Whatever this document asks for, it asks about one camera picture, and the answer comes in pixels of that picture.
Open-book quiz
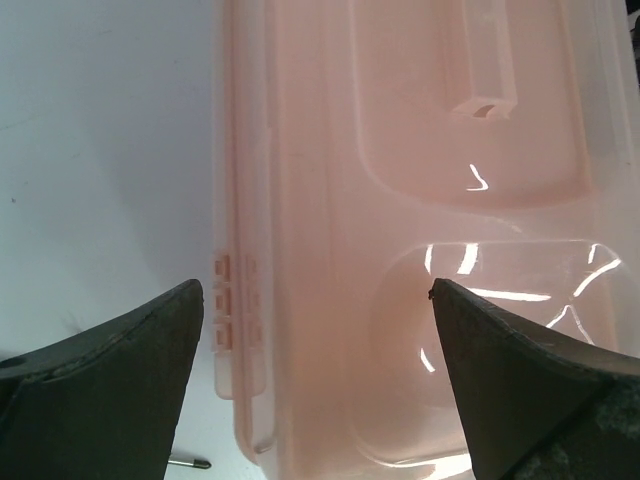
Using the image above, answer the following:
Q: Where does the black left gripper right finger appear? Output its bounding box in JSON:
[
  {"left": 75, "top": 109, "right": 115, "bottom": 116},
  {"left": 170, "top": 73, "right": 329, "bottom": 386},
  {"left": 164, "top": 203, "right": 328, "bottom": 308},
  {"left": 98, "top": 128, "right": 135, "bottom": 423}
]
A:
[{"left": 430, "top": 278, "right": 639, "bottom": 479}]

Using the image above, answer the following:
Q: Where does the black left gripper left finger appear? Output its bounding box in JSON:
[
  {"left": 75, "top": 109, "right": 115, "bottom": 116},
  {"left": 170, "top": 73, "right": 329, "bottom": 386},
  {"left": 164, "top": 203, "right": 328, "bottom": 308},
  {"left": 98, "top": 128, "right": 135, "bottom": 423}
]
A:
[{"left": 1, "top": 279, "right": 204, "bottom": 479}]

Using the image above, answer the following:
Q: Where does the pink translucent tool box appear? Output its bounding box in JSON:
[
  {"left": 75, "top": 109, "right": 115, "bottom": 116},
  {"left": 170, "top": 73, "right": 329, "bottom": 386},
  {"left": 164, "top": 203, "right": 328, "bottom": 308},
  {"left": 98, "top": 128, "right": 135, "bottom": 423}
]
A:
[{"left": 212, "top": 1, "right": 639, "bottom": 479}]

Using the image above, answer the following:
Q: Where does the metal screwdriver bit tip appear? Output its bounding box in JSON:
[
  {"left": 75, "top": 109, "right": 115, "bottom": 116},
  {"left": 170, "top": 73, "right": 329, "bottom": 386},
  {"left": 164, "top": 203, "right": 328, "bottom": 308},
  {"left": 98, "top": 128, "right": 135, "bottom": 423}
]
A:
[{"left": 168, "top": 456, "right": 212, "bottom": 470}]

